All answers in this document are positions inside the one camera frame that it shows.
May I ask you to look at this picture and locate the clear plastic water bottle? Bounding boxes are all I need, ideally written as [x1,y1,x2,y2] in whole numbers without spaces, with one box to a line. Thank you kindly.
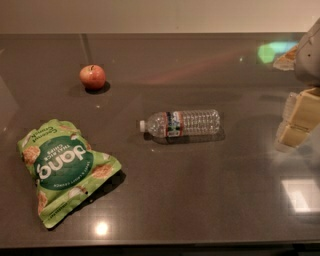
[139,109,220,138]

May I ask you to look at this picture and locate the red apple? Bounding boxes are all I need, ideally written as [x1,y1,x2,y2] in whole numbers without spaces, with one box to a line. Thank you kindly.
[79,65,106,90]

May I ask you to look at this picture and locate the green rice chips bag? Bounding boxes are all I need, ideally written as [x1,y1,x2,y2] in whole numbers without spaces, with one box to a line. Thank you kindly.
[17,119,121,229]

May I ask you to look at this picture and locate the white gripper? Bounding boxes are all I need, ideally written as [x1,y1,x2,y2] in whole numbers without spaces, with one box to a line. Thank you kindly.
[274,18,320,152]

